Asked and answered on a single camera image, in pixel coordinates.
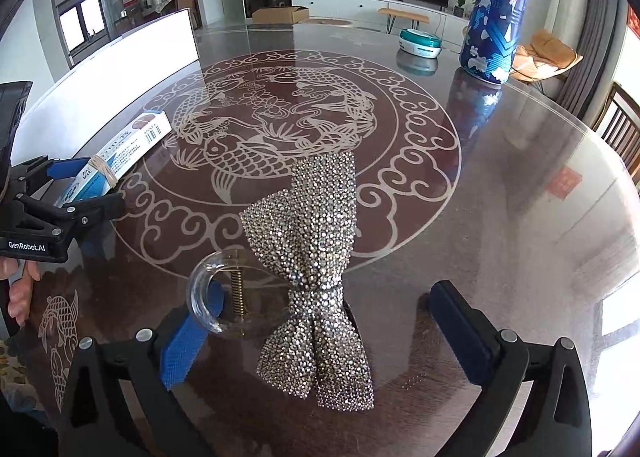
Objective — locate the wooden dining chair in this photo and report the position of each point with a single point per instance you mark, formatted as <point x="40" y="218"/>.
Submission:
<point x="618" y="125"/>

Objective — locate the wooden bench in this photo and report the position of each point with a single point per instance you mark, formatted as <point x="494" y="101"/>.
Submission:
<point x="392" y="14"/>

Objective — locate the white storage bin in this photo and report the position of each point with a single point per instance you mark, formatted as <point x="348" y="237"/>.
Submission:
<point x="101" y="86"/>

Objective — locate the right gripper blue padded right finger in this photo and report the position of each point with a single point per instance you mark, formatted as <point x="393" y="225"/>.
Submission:
<point x="556" y="417"/>

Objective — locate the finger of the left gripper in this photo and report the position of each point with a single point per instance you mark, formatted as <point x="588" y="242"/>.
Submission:
<point x="30" y="176"/>
<point x="95" y="209"/>

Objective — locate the cardboard box on floor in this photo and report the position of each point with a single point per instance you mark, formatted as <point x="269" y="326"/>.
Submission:
<point x="281" y="15"/>

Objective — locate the blue white medicine box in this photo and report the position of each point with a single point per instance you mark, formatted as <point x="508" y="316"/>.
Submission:
<point x="102" y="171"/>

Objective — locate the person's hand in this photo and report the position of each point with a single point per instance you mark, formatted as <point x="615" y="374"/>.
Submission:
<point x="20" y="294"/>

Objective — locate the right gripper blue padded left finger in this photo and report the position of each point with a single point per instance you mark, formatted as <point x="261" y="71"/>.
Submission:
<point x="96" y="420"/>

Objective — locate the teal white round container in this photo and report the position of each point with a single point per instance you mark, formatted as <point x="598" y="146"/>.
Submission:
<point x="420" y="43"/>

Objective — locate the orange lounge chair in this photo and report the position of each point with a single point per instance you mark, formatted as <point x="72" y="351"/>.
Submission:
<point x="544" y="57"/>

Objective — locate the rhinestone bow hair clip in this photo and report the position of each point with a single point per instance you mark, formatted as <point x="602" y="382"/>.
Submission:
<point x="304" y="236"/>

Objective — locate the blue patterned tall canister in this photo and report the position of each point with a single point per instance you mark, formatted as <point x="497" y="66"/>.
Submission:
<point x="491" y="39"/>

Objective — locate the white tv cabinet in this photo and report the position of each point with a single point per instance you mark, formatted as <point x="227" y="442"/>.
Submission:
<point x="364" y="14"/>

